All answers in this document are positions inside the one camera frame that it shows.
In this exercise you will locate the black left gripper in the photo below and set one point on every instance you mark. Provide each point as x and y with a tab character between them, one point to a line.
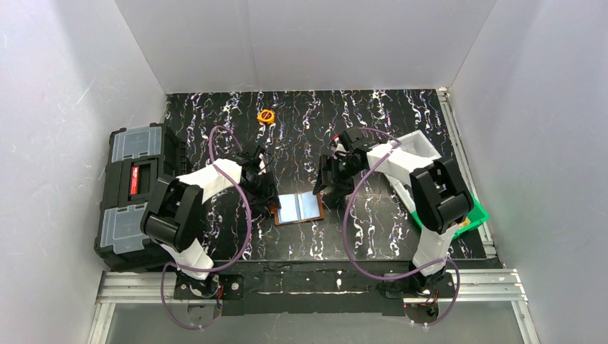
265	188

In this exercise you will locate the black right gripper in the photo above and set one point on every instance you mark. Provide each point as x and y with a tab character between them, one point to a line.
330	175

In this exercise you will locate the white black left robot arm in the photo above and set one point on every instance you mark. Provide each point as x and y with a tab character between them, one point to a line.
173	214

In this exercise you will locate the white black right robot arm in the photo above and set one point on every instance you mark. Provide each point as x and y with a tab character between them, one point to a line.
442	200

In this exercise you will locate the white plastic bin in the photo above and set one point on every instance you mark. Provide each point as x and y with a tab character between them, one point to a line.
404	192
416	151

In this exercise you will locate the orange round cap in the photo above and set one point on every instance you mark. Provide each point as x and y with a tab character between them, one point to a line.
266	116

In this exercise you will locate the black toolbox with clear lids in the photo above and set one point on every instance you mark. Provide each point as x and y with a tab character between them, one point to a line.
136	158

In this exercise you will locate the green plastic bin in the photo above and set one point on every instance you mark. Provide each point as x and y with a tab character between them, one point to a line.
475	218

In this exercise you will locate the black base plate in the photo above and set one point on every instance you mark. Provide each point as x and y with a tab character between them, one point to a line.
307	287

